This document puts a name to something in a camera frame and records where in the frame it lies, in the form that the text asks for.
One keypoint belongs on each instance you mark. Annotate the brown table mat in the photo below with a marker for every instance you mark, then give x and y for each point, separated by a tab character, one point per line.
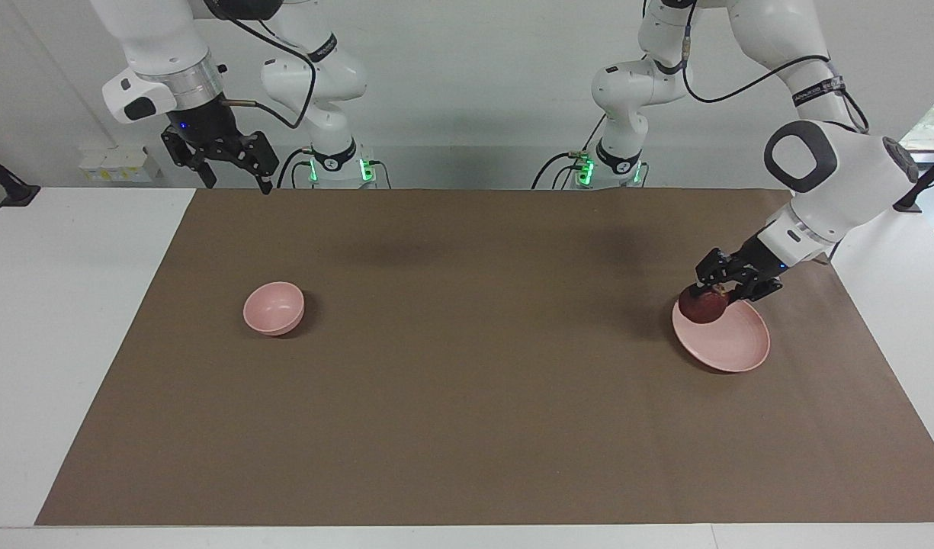
466	396

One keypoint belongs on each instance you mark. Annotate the pink plate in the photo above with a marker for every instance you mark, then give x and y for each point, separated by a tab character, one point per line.
730	343

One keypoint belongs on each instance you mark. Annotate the black clamp stand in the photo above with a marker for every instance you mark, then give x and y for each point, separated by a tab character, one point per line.
920	191
13	191

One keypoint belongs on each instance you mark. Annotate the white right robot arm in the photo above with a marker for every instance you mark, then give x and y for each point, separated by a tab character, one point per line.
162	38

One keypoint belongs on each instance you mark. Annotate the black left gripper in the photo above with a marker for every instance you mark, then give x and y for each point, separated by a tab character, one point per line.
756	263

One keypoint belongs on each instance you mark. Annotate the pink bowl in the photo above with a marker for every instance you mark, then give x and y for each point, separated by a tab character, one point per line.
272	309

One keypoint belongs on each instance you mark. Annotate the window with greenery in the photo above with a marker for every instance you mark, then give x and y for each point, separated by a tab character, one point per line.
932	122

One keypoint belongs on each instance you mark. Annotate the white wall socket box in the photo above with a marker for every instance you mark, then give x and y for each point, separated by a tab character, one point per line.
120	164

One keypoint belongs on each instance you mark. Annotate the dark red apple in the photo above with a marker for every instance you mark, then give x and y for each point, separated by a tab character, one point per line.
701	306

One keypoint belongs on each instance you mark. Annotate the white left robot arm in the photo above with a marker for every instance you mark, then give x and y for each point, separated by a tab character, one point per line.
840	175

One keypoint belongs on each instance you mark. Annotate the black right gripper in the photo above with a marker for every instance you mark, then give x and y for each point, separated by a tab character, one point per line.
203	126

